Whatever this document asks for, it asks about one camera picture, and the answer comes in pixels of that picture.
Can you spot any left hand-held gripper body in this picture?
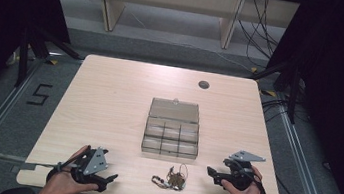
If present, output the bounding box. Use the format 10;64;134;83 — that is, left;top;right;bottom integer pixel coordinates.
69;144;113;191

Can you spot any black wrist strap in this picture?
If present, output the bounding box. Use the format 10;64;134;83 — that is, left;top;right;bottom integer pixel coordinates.
45;159;66;185

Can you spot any person's left hand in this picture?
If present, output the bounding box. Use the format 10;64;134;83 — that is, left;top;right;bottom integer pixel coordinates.
44;140;105;194

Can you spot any grey round table grommet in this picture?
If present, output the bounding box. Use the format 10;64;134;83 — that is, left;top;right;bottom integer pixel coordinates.
197;79;211;91

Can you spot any beaded bracelet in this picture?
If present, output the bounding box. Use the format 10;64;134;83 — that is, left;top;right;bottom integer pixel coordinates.
149;174;172;190

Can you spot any clear plastic compartment box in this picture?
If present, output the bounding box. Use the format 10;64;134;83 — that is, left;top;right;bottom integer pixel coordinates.
139;94;206;161

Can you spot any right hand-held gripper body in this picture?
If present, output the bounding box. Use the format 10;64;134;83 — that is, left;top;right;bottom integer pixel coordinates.
219;147;267;194

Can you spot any bundle of black cables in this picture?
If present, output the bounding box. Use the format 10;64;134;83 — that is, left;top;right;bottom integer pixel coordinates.
232;0;286;71

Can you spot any gold chain necklace tangle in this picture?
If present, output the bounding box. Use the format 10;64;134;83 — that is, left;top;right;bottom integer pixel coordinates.
163;161;191;193

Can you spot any dark round object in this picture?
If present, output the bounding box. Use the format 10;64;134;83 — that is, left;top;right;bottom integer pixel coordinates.
6;184;37;194

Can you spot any yellow black tape piece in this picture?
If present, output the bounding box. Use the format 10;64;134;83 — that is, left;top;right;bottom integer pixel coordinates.
45;57;60;67
259;88;279;99

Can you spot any black metal stand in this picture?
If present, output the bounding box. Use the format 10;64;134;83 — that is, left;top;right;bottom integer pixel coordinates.
243;55;305;125
13;22;86;97

